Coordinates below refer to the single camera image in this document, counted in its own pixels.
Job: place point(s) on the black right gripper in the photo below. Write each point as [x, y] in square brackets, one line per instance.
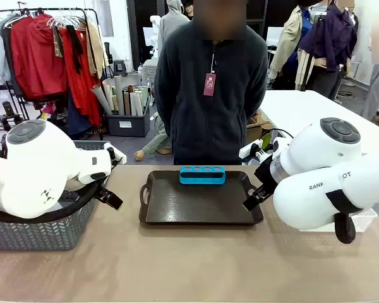
[265, 173]

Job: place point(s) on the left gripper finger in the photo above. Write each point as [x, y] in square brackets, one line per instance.
[117, 202]
[102, 193]

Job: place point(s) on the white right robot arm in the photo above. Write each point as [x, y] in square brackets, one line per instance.
[319, 151]

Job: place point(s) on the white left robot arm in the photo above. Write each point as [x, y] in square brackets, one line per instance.
[34, 164]

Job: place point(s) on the white power strip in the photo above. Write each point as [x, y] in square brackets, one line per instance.
[244, 151]

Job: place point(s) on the grey basket with label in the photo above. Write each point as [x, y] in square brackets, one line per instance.
[91, 145]

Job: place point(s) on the yellow-green plastic object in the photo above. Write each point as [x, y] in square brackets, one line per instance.
[266, 140]

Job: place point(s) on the blue test tube rack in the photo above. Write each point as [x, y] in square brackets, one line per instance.
[202, 180]

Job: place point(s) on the dark brown plastic tray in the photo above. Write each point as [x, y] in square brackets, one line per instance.
[192, 205]

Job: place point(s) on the brown cardboard box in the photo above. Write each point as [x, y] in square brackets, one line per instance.
[256, 126]

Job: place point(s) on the grey storage bin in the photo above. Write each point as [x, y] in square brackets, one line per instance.
[126, 124]

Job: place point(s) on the grey plastic woven basket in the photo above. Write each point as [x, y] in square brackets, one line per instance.
[34, 235]

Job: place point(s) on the person in dark fleece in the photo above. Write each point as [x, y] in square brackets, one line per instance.
[208, 126]

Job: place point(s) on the brown paper roll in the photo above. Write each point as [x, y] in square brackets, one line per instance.
[127, 104]

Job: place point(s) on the white paper roll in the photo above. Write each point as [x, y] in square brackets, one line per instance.
[139, 105]
[133, 105]

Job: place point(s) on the pale grey paper roll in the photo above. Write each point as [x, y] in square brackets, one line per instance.
[101, 98]

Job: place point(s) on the white table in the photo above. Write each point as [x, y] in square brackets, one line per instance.
[303, 107]

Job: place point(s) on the tall pale paper roll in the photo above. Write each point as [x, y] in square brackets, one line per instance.
[119, 94]

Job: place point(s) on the long red dress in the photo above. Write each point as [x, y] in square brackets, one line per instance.
[82, 94]

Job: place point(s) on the beige paper roll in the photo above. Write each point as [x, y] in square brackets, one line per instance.
[109, 90]

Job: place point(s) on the white plastic mesh basket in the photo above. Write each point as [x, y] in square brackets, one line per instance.
[363, 219]

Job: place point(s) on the maroon hanging tag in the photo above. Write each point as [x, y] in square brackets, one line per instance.
[209, 85]

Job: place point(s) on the grey step stool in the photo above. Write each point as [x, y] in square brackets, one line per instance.
[120, 67]

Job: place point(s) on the white mesh patterned fabric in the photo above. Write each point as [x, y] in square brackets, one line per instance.
[149, 72]

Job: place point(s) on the red hooded coat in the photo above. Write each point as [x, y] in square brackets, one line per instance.
[38, 63]

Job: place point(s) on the beige garment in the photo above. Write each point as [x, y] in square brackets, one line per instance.
[98, 47]

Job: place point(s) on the black scarf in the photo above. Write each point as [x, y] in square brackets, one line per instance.
[75, 47]

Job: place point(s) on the patterned brown scarf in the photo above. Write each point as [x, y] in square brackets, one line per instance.
[58, 44]

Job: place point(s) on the mannequin in beige coat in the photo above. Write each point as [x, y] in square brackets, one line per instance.
[287, 41]

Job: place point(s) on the bystander in grey trousers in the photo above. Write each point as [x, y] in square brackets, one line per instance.
[377, 91]

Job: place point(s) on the white monitor back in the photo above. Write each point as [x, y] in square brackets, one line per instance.
[274, 36]

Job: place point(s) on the white bare mannequin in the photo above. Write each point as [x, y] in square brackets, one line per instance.
[155, 31]

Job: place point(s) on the black clothes rack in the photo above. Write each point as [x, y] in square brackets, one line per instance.
[94, 19]

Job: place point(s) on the mannequin in grey hoodie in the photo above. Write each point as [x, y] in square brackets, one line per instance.
[173, 25]

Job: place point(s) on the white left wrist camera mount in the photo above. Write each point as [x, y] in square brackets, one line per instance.
[118, 156]

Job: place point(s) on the black camera tripod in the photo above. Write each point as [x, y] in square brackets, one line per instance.
[9, 113]

